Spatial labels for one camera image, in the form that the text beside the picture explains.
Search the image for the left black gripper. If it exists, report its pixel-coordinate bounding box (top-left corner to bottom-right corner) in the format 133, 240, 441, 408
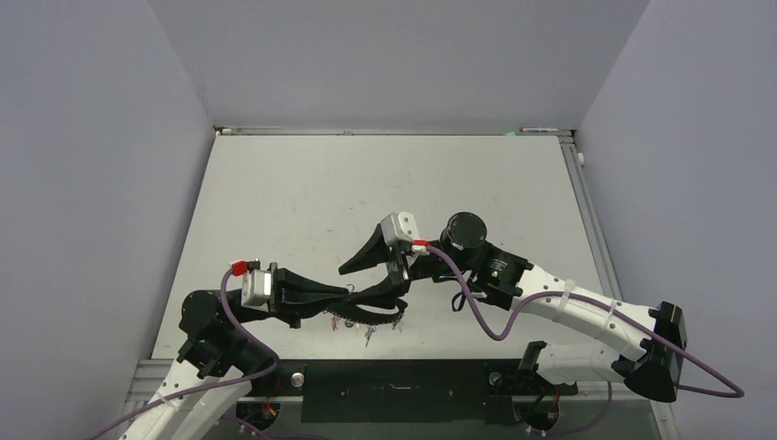
231, 260, 349, 326

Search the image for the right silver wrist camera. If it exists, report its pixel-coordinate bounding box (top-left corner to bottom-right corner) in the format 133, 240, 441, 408
379, 212, 421, 249

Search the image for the aluminium frame rail right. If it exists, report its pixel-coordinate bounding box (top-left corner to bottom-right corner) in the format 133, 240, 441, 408
558, 136, 622, 300

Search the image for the aluminium frame rail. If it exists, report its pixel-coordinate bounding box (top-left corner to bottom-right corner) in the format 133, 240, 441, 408
558, 136, 622, 300
214, 126, 574, 138

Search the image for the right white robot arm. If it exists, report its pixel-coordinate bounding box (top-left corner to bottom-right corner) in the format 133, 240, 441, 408
330, 212, 686, 402

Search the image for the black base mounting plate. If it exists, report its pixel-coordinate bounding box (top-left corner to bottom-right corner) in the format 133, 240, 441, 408
240, 359, 578, 424

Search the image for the aluminium frame rail back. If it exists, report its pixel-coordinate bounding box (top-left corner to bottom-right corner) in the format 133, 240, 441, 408
214, 126, 574, 138

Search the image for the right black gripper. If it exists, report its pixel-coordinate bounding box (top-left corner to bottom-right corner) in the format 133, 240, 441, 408
339, 225, 474, 304

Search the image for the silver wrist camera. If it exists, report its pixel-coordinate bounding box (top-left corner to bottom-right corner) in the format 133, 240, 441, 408
379, 212, 421, 249
240, 269, 273, 313

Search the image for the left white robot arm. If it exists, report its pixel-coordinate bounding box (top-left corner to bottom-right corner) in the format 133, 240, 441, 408
121, 260, 350, 439

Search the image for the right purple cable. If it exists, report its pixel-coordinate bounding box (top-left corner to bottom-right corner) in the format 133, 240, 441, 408
412, 239, 746, 400

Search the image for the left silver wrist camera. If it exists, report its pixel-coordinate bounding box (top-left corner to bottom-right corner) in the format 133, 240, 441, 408
240, 269, 273, 313

